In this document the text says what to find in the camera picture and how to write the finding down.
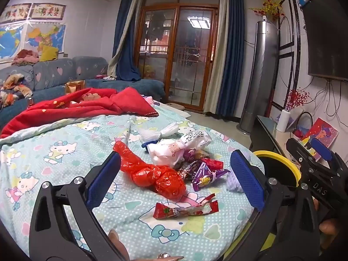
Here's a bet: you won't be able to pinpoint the lavender knitted piece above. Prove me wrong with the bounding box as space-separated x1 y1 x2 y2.
226 172 245 193

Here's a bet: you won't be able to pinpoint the colourful painting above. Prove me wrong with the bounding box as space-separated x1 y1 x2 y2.
300 117 339 162

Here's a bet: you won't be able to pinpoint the silver tower air conditioner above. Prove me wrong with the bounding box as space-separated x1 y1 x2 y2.
236 20 280 136

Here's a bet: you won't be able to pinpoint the world map poster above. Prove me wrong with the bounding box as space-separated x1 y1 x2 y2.
0 24 24 59

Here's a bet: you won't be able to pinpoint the red plastic bag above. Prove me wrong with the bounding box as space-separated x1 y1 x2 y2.
113 141 187 200

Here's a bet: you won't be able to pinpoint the pink clothes pile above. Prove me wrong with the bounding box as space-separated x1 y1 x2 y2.
12 49 40 66

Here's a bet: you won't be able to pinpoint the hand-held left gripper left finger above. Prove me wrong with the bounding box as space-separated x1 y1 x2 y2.
28 150 128 261

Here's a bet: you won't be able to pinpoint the blue heart patterned sofa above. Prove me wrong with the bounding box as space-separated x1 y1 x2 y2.
0 56 166 131

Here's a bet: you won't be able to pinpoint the blue curtain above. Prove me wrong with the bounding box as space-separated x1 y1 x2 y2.
107 0 143 82
204 0 246 118

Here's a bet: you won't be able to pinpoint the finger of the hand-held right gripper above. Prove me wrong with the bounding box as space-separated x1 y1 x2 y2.
286 138 310 166
310 138 348 173

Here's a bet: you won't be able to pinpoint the yellow pillow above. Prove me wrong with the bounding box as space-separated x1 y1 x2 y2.
39 45 59 62

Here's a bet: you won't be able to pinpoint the wall mounted television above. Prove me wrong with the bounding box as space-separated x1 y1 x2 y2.
302 0 348 82

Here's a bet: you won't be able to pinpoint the yellow artificial flowers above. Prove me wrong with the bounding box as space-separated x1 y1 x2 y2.
249 0 286 22

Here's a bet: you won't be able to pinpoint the purple candy wrapper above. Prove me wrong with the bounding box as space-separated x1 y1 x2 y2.
192 162 231 192

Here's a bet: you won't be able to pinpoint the dark snack wrapper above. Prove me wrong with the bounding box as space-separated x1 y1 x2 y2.
177 161 201 180

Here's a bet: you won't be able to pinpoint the cartoon cat printed blanket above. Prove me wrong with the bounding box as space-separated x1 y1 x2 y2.
0 105 265 261

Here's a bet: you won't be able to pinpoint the person's right hand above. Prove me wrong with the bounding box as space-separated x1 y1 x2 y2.
313 198 348 237

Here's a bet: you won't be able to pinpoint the country map poster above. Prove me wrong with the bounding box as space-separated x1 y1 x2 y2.
24 23 66 54

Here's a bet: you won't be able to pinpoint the framed embroidery picture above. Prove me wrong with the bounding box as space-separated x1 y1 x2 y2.
0 3 32 23
28 3 67 20

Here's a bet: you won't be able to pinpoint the person's left hand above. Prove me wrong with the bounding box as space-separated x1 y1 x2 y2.
108 230 185 261

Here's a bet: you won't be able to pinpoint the yellow rimmed black trash bin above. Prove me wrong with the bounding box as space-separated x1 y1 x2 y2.
253 150 301 189

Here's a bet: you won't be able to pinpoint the wooden sliding glass door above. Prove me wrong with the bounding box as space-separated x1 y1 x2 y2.
137 0 219 112

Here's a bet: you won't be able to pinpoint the small red wrapper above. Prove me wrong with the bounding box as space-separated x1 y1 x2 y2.
201 157 224 169

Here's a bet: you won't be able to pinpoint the gold gift bag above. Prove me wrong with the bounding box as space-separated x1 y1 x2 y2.
64 80 85 95

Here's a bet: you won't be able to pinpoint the colourful patterned cloth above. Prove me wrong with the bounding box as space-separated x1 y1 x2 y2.
0 74 33 107

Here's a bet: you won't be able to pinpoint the red snack wrapper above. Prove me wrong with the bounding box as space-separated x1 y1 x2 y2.
153 194 219 220

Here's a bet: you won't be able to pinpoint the red berry branches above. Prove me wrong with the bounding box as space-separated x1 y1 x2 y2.
284 88 310 112

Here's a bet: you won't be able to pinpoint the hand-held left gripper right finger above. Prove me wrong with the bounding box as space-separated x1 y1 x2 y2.
223 149 320 261

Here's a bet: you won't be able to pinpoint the red basket with black hoop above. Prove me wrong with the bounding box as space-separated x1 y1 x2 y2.
293 111 314 140

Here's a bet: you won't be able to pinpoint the red blanket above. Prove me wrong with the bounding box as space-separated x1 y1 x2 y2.
0 87 159 139

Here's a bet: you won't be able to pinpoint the white ribbed vase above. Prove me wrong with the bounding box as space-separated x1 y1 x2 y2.
276 109 290 133

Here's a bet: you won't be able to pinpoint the dark television cabinet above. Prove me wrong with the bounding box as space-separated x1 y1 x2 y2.
249 115 299 159

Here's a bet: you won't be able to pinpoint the white printed plastic bag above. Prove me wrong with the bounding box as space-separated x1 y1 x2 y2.
147 130 212 167

